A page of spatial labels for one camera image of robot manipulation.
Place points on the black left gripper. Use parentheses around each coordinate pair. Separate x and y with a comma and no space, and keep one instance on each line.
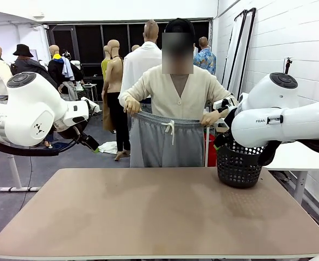
(86,140)

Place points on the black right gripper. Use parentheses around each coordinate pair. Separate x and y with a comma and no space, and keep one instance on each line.
(225,138)

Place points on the grey training pants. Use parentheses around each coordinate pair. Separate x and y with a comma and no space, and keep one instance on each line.
(153,144)

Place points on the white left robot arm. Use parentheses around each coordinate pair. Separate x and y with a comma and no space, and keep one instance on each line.
(26,114)

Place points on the person right forearm cream sleeve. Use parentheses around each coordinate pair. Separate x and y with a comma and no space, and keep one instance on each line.
(126,93)

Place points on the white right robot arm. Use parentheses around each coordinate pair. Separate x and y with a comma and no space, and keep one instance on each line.
(297,122)

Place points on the person left hand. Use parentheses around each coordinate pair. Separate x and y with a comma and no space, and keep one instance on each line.
(210,118)

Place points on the person right hand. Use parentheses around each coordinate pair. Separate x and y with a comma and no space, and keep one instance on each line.
(132,106)

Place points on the red bin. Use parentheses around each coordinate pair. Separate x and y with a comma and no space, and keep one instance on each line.
(210,152)

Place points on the white cloth on floor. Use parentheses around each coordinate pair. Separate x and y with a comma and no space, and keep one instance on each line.
(107,148)

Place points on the black perforated laundry basket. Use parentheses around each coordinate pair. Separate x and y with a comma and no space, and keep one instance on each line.
(238,174)

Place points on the white appliance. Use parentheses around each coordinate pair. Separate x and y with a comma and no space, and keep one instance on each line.
(218,104)

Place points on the small white background table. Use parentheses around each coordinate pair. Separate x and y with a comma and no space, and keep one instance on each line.
(90,85)

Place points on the person in cream cardigan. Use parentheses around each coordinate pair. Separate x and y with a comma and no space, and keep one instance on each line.
(175,92)

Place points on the bare tan mannequin black trousers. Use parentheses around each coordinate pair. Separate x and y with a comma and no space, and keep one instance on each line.
(114,79)

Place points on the white side table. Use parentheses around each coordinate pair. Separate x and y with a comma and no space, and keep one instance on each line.
(292,160)

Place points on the mannequin in yellow top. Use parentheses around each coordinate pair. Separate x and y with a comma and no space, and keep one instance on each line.
(105,68)

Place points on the white table with T-foot leg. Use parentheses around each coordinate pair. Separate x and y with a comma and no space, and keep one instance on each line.
(13,168)

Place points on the mannequin in blue floral shirt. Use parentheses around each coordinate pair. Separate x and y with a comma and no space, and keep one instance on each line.
(206,61)

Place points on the mannequin with yellow scarf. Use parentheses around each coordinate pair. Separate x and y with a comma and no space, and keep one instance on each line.
(56,69)

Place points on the mannequin in white shirt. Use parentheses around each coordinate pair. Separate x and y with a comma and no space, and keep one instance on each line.
(140,68)

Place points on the bare mannequin head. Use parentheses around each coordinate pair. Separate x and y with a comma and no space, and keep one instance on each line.
(135,48)

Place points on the mannequin with black hat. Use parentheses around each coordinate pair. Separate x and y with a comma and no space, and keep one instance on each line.
(26,66)

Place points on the white folding screen black frame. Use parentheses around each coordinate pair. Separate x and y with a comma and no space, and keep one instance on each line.
(236,54)

